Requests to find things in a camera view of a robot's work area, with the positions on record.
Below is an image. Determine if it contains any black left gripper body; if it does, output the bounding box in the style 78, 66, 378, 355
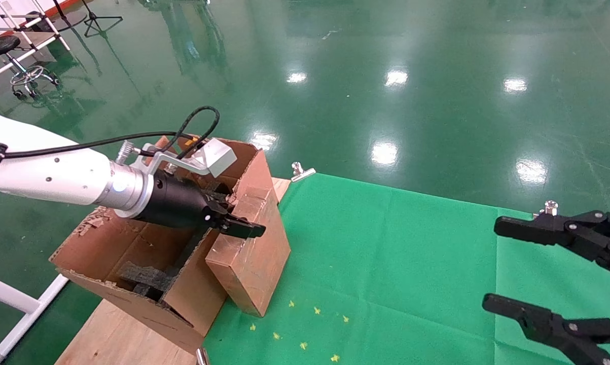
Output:
134, 170, 229, 230

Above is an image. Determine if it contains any white table leg frame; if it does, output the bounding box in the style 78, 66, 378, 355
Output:
0, 271, 70, 365

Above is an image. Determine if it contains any small taped cardboard box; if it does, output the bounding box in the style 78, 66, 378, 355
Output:
205, 185, 291, 317

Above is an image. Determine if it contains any green cloth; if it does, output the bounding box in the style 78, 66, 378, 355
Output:
203, 172, 610, 365

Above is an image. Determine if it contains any black tripod stand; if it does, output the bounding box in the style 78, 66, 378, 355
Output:
81, 0, 124, 39

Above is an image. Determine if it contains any black foam insert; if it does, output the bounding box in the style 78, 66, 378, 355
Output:
118, 229, 210, 301

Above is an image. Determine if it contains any large open cardboard carton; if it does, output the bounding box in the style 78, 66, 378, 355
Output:
50, 136, 274, 355

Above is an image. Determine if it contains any black round stool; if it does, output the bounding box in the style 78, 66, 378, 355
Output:
0, 35, 61, 99

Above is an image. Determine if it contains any white pipe rack frame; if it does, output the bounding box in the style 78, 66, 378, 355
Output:
0, 0, 72, 103

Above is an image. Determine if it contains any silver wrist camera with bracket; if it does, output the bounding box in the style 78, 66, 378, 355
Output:
132, 138, 238, 179

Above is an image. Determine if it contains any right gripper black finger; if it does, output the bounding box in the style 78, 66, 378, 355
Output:
494, 210, 610, 279
482, 293, 610, 365

